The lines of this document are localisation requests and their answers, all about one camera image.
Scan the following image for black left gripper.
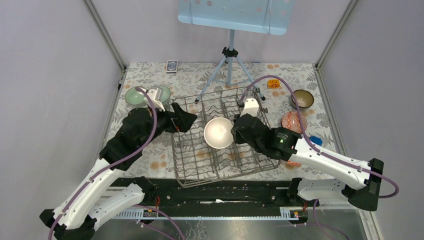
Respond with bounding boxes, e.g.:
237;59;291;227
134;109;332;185
138;102;198;148

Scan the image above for blue white zigzag bowl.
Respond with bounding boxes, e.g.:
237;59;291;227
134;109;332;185
280;111;308;134

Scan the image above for pale green checkered bowl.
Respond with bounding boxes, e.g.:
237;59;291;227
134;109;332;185
148;85;171;104

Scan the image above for orange bowl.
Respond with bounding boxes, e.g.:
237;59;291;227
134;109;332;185
203;117;234;149

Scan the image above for dark brown patterned bowl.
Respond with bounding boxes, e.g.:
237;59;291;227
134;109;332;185
293;89;315;109

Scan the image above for light green bowl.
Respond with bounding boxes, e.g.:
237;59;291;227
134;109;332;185
124;86;146;107

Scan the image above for white red patterned bowl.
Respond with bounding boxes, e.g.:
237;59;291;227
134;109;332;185
287;160;302;168

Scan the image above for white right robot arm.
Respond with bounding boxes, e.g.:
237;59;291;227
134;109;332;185
231;114;384;212

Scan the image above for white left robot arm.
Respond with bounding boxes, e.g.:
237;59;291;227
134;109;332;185
39;103;198;240

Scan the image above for blue plastic toy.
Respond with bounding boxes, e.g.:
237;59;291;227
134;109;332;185
309;136;323;146

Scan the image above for playing card box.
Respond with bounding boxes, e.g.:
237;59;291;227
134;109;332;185
165;60;179;74

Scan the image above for small yellow orange toy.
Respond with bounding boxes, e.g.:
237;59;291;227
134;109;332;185
267;79;281;89

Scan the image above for light blue tripod stand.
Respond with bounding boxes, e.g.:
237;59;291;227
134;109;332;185
194;29;254;104

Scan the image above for light blue board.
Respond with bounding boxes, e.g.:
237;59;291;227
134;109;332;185
178;0;295;36

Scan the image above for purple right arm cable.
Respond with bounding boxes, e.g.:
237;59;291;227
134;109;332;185
238;74;400;240

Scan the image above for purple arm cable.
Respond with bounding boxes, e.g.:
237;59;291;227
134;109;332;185
238;74;400;240
47;86;186;240

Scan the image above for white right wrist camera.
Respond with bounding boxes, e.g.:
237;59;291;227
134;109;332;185
239;98;259;117

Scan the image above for grey wire dish rack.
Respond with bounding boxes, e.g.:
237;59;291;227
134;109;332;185
171;87;282;188

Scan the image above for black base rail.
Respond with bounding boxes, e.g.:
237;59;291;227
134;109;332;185
105;177;321;218

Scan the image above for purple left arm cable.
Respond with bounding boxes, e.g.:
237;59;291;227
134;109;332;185
47;86;186;240

